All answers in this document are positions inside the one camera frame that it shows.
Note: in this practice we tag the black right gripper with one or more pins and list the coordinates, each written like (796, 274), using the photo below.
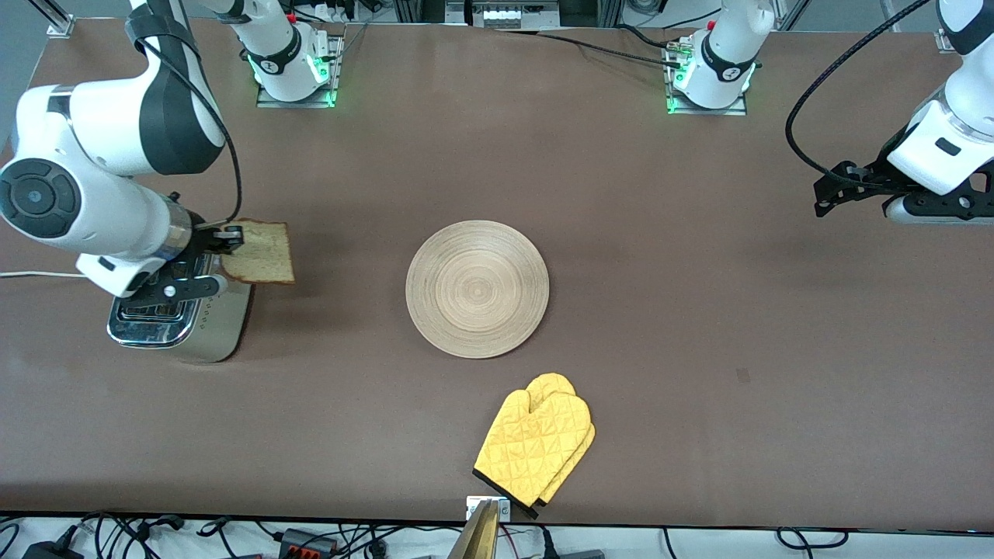
(200, 237)

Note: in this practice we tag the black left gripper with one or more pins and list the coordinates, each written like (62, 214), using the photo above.
(876, 175)

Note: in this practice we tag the slice of brown bread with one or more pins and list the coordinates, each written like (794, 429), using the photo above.
(264, 252)

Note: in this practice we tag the round wooden plate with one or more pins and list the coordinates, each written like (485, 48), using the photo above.
(477, 291)

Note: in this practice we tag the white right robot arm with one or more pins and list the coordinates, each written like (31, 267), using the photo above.
(93, 124)

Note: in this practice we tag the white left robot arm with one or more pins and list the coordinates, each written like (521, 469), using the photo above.
(932, 155)

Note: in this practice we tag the chrome two-slot toaster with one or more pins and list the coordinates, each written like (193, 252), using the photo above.
(217, 334)

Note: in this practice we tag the black orange connector block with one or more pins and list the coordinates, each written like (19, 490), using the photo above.
(307, 541)

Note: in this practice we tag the yellow quilted oven mitt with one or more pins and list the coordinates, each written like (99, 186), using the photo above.
(553, 383)
(536, 442)

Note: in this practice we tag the white power strip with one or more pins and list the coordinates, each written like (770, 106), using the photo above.
(505, 14)

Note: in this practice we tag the black power adapter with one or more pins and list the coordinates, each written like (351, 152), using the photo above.
(46, 551)

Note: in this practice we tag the golden metal bar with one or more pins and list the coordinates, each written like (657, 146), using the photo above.
(477, 539)

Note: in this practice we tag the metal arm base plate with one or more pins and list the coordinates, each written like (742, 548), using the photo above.
(264, 98)
(699, 111)

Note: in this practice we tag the silver corner bracket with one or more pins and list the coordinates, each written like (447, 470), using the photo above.
(60, 29)
(946, 40)

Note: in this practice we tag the small white bracket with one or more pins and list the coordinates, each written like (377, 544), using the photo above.
(472, 508)

